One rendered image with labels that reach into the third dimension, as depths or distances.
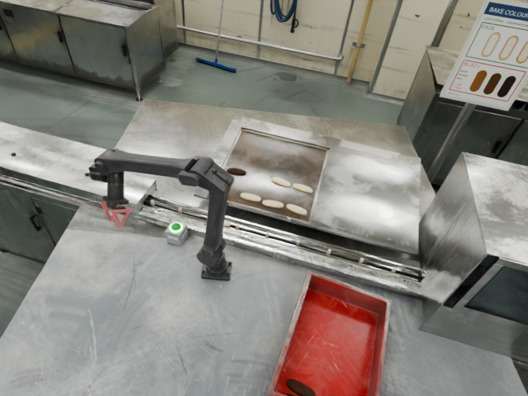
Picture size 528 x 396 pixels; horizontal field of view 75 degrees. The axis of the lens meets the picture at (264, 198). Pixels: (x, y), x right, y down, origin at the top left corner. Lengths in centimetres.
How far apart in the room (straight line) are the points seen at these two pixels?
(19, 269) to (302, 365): 204
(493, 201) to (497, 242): 19
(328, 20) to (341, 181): 336
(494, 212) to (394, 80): 359
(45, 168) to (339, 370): 154
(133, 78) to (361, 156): 282
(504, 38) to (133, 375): 198
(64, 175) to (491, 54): 203
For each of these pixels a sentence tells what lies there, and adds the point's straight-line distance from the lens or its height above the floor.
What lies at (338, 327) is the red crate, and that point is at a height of 82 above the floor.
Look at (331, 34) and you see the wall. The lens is 492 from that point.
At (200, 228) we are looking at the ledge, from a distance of 156.
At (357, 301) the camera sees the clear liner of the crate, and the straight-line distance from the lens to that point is 144.
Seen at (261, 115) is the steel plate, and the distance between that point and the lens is 239.
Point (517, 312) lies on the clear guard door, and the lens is 142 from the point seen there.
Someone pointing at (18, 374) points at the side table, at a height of 82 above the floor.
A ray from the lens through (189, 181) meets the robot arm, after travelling 107.
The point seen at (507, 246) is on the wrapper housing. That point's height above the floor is 130.
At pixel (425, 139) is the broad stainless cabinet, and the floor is 56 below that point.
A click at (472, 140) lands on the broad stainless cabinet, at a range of 317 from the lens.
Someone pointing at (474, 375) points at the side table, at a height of 82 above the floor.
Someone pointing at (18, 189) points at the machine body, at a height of 79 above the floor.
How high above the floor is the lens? 204
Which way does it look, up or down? 44 degrees down
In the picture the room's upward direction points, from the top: 7 degrees clockwise
